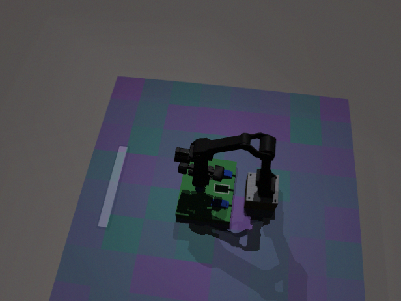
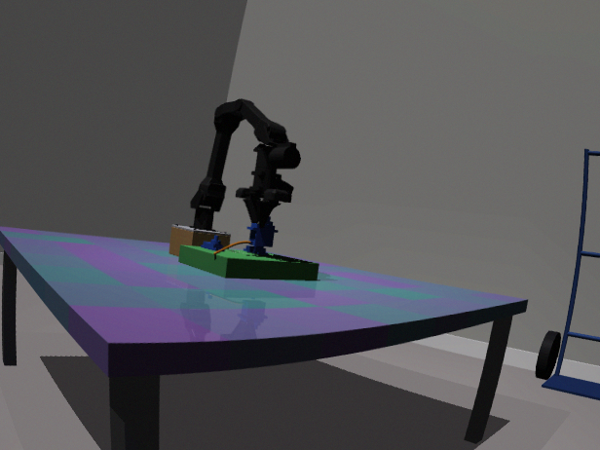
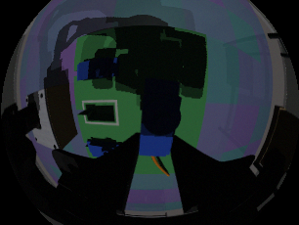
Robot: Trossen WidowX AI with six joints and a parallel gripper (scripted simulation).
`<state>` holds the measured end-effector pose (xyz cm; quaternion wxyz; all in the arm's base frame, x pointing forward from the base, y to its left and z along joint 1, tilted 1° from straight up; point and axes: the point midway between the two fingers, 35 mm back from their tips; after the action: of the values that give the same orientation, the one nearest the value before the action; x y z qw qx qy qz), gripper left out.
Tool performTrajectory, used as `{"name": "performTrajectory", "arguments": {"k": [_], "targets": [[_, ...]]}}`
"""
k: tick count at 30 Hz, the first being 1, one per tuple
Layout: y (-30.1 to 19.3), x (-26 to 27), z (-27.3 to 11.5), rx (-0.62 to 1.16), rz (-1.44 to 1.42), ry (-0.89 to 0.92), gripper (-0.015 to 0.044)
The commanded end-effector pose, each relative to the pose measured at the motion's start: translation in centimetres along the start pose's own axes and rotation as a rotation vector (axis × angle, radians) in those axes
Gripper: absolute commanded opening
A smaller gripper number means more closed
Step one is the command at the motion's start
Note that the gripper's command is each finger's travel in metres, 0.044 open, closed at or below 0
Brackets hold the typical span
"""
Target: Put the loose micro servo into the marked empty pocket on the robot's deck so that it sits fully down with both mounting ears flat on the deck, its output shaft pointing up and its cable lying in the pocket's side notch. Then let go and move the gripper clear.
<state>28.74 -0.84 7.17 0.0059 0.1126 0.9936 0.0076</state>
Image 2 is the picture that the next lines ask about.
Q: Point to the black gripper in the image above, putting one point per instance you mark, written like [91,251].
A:
[263,187]

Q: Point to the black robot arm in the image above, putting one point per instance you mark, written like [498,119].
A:
[227,118]

